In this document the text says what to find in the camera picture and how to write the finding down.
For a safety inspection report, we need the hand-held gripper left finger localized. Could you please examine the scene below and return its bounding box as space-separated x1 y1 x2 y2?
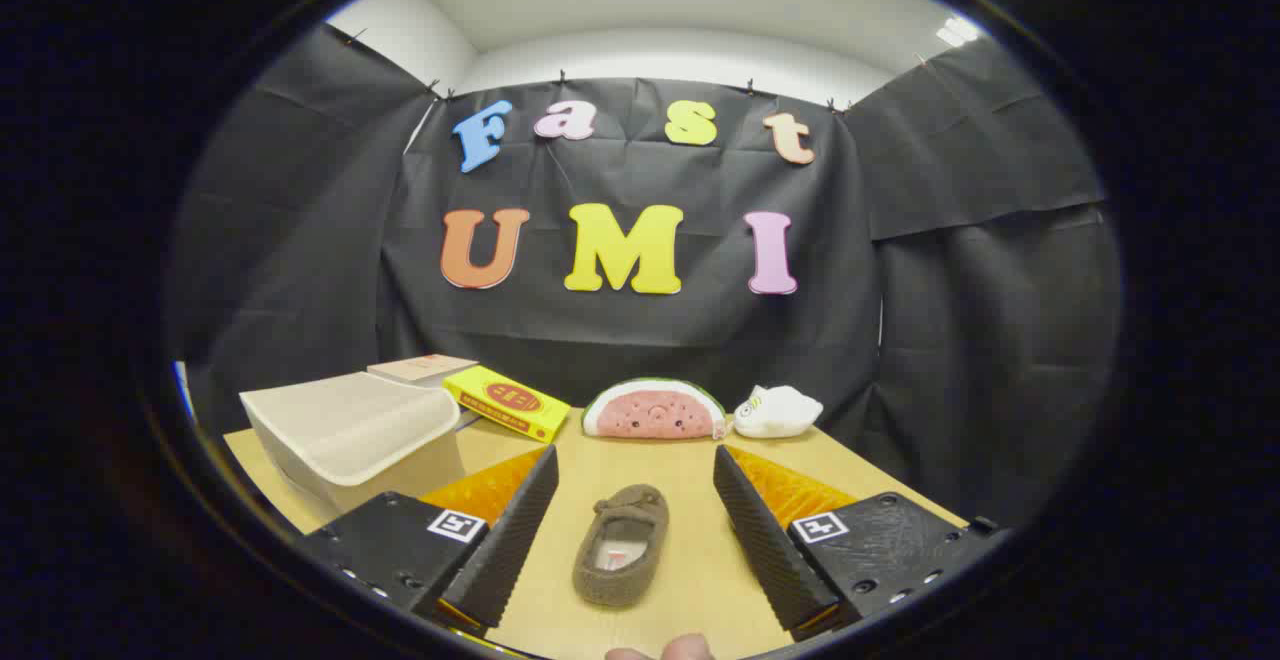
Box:
300 445 561 639

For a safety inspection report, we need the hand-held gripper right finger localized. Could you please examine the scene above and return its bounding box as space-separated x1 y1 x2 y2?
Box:
713 445 1001 643

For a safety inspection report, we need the brown fuzzy shoe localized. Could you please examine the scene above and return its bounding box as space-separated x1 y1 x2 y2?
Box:
573 483 670 609

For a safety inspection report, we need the cream storage box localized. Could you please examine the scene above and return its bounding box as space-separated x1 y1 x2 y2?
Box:
240 372 467 516

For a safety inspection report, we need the white plush toy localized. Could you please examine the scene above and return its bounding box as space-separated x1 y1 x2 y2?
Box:
734 385 824 439

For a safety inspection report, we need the yellow book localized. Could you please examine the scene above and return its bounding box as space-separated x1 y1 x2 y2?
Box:
443 366 571 444

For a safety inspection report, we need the watermelon slice plush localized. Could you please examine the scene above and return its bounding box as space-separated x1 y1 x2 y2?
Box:
582 378 729 440

